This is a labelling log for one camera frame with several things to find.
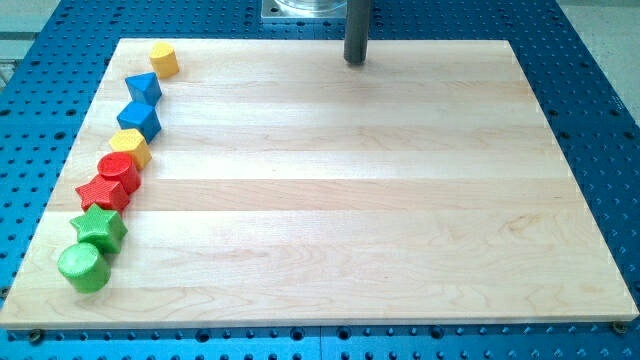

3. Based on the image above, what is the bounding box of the light wooden board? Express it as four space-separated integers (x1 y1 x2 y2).
1 38 638 330

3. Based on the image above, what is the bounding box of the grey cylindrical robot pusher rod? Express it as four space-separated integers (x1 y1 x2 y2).
343 0 372 65

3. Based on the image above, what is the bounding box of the yellow hexagon block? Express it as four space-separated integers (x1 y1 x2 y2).
109 128 152 170

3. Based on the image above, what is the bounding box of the blue cube block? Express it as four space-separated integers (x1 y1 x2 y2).
117 102 162 143

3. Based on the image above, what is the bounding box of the blue triangular prism block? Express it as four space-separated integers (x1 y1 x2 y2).
125 72 162 106

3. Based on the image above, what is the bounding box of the yellow half-cylinder block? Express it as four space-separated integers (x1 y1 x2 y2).
149 41 180 79

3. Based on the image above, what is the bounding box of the red cylinder block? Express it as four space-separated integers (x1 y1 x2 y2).
97 152 141 194

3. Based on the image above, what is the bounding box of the red star block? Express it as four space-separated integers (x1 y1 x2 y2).
75 175 130 212

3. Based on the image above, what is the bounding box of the green star block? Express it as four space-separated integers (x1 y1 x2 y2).
70 204 128 254

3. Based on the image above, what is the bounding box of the green cylinder block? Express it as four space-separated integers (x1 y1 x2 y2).
57 243 111 293

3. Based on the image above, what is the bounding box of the left board stop bolt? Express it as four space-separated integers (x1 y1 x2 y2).
27 329 45 344

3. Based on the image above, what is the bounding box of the board stop bolt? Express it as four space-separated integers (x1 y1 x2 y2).
610 321 628 335
27 329 45 344

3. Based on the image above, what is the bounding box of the right board stop bolt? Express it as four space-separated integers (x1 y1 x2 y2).
610 321 628 335

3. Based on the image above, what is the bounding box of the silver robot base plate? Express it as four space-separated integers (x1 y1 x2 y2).
261 0 347 20

